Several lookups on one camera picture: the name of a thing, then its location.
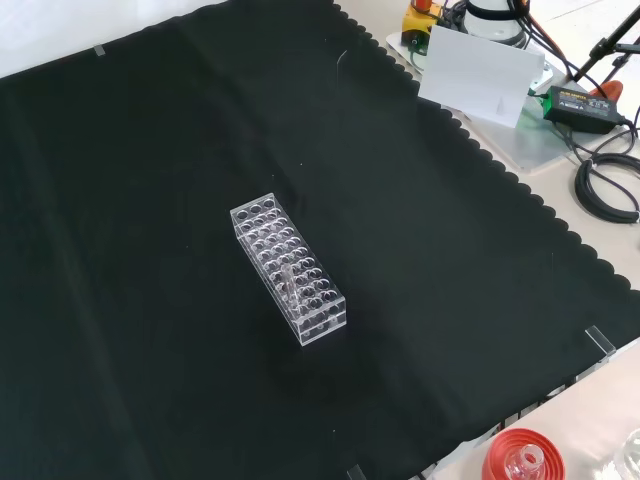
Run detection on clear glass test tube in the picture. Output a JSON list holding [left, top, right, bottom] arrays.
[[279, 264, 302, 314]]

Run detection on clear acrylic test tube rack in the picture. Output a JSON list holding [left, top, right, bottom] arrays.
[[229, 191, 349, 348]]

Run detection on black scalloped bench cloth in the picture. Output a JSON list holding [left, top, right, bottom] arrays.
[[0, 0, 640, 480]]

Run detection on pale board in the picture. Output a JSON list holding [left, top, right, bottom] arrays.
[[417, 24, 546, 129]]

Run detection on yellow stop button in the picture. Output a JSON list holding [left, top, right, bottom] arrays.
[[402, 0, 444, 55]]

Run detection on red ribbed funnel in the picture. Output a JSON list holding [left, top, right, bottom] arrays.
[[480, 426, 567, 480]]

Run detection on black power adapter green label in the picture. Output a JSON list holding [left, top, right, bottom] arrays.
[[542, 84, 628, 135]]

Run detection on small clear glass flask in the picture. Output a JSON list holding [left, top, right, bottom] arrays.
[[505, 444, 546, 480]]

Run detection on black tripod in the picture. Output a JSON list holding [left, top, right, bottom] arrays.
[[572, 4, 640, 84]]

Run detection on clear glass vessel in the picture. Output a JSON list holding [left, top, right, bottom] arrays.
[[612, 428, 640, 480]]

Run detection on grey metal base plate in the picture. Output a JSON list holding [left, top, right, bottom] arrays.
[[384, 29, 597, 176]]

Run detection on coiled black cable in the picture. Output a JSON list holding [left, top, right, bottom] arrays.
[[573, 152, 640, 224]]

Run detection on black adapter cable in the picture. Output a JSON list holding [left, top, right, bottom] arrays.
[[562, 122, 640, 166]]

